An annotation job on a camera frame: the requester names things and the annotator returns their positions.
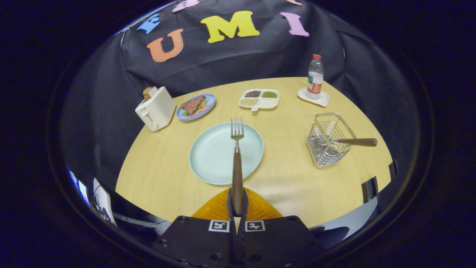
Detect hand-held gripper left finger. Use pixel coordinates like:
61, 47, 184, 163
152, 188, 239, 268

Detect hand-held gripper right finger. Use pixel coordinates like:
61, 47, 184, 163
238, 188, 325, 268

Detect fork with wooden handle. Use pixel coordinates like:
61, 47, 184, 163
231, 117, 245, 216

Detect spoon with wooden handle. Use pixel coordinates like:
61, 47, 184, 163
314, 135, 378, 147

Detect light green plate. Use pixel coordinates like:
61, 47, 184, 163
189, 122, 264, 186

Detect white board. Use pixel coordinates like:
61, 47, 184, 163
93, 178, 116, 226

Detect blue plate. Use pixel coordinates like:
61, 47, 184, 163
176, 93, 216, 122

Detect white toaster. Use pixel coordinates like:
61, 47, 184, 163
135, 86, 177, 132

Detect steak with salad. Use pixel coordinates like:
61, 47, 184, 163
181, 95, 206, 115

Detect white divided dish with beans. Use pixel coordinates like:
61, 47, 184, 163
238, 89, 280, 112

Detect white square coaster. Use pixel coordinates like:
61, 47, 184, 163
297, 87, 330, 107

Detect clear water bottle red cap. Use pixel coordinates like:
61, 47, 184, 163
306, 54, 324, 100

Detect black backdrop cloth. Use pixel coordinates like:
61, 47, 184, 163
59, 0, 421, 209

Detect clear wire cutlery basket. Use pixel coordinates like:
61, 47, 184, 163
307, 113, 357, 169

